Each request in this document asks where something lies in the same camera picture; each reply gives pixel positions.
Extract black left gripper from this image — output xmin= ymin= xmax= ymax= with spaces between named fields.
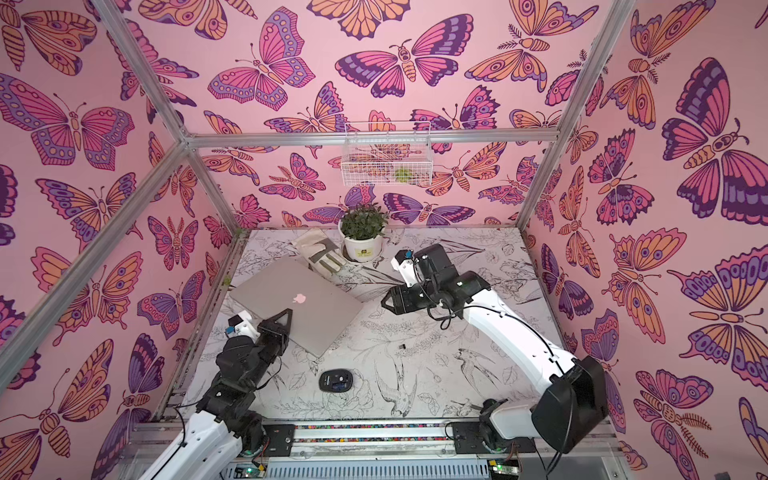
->
xmin=242 ymin=308 xmax=290 ymax=392

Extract silver laptop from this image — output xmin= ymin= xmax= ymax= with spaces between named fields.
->
xmin=231 ymin=258 xmax=363 ymax=357

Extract black wireless mouse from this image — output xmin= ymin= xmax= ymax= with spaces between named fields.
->
xmin=318 ymin=369 xmax=354 ymax=394

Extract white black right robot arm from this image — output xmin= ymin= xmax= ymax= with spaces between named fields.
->
xmin=381 ymin=244 xmax=608 ymax=454

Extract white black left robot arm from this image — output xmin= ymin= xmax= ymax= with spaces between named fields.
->
xmin=142 ymin=308 xmax=293 ymax=479

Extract white grey work glove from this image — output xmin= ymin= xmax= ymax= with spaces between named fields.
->
xmin=292 ymin=228 xmax=347 ymax=280

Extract green plant in white pot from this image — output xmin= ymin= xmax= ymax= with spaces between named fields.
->
xmin=339 ymin=203 xmax=388 ymax=263

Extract green ball in basket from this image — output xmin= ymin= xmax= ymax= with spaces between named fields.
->
xmin=393 ymin=168 xmax=413 ymax=184

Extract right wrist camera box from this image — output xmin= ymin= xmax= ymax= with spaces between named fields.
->
xmin=391 ymin=249 xmax=419 ymax=287

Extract white wire wall basket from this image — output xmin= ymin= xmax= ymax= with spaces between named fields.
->
xmin=338 ymin=120 xmax=434 ymax=187

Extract aluminium frame struts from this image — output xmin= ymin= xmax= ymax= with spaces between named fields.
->
xmin=1 ymin=1 xmax=635 ymax=387

